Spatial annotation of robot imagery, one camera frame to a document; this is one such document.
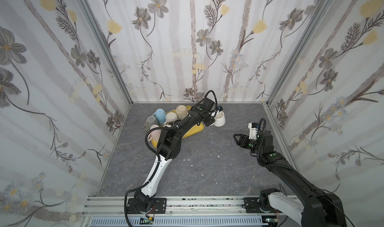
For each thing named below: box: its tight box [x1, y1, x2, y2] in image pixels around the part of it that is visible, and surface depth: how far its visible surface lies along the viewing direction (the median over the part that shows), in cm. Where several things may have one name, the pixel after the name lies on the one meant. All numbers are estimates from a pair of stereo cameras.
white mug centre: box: [164, 112, 178, 125], surface depth 104 cm
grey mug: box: [143, 115, 160, 132], surface depth 100 cm
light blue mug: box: [152, 108, 166, 126], surface depth 103 cm
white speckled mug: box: [210, 110, 226, 127], surface depth 98 cm
